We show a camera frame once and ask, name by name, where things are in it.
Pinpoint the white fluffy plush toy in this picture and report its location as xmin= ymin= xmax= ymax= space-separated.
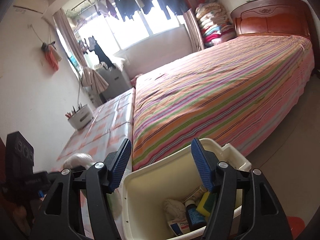
xmin=63 ymin=153 xmax=94 ymax=170

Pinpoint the green yellow sponge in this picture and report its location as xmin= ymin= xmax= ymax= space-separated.
xmin=196 ymin=192 xmax=216 ymax=217

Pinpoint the dark blue small bottle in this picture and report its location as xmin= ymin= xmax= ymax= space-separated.
xmin=185 ymin=200 xmax=207 ymax=231

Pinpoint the white tissue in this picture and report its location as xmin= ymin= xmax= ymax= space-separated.
xmin=162 ymin=199 xmax=186 ymax=221

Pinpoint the white paper carton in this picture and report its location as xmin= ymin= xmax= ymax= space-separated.
xmin=168 ymin=218 xmax=190 ymax=236

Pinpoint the cream trash bin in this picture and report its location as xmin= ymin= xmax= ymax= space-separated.
xmin=121 ymin=138 xmax=252 ymax=240

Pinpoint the checkered plastic tablecloth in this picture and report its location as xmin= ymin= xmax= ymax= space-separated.
xmin=53 ymin=88 xmax=136 ymax=171

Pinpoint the white pen holder basket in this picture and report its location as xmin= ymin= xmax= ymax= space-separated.
xmin=65 ymin=104 xmax=93 ymax=130

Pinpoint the grey air cooler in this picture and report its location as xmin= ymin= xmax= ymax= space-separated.
xmin=96 ymin=64 xmax=132 ymax=103

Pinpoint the striped bed sheet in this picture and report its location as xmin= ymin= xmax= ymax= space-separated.
xmin=132 ymin=35 xmax=315 ymax=170

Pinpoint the orange hanging cloth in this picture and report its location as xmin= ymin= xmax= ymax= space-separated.
xmin=41 ymin=42 xmax=62 ymax=72

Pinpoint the left pink curtain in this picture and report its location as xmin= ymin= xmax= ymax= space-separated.
xmin=53 ymin=8 xmax=87 ymax=67

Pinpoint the pink curtain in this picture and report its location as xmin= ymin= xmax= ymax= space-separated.
xmin=183 ymin=9 xmax=204 ymax=53
xmin=53 ymin=8 xmax=87 ymax=67

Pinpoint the right pink curtain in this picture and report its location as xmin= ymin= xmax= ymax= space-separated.
xmin=183 ymin=9 xmax=204 ymax=53

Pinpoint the stack of folded blankets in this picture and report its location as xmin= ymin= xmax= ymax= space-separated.
xmin=195 ymin=0 xmax=236 ymax=48

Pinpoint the wooden bed headboard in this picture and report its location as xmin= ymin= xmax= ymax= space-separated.
xmin=231 ymin=0 xmax=318 ymax=40

